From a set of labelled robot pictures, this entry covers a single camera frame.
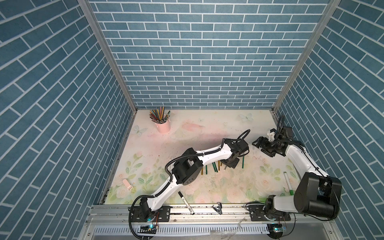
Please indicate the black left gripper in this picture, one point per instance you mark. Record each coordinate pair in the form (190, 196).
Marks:
(234, 165)

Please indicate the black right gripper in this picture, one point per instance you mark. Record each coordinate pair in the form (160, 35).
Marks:
(261, 143)

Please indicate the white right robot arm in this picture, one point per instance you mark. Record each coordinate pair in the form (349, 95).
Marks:
(318, 194)

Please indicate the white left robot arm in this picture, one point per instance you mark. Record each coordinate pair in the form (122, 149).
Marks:
(185, 169)

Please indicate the green white marker pen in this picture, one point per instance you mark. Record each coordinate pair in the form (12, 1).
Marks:
(291, 191)

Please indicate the black binder clip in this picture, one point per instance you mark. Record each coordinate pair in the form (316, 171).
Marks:
(218, 208)

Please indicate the pink metal pencil cup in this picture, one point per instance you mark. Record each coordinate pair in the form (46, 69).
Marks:
(165, 127)

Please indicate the black marker pen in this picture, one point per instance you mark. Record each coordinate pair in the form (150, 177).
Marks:
(186, 203)

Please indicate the coloured pencils bundle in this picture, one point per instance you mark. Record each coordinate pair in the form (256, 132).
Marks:
(159, 115)

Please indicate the pink eraser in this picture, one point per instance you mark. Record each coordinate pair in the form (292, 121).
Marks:
(127, 184)

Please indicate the aluminium corner frame post right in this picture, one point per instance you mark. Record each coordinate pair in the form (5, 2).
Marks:
(319, 28)

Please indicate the aluminium corner frame post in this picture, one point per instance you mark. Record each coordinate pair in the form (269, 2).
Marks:
(92, 20)
(319, 28)

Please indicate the aluminium front rail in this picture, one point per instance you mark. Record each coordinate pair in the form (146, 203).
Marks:
(238, 222)

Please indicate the aluminium corner frame post left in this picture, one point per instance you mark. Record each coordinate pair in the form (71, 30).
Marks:
(92, 20)

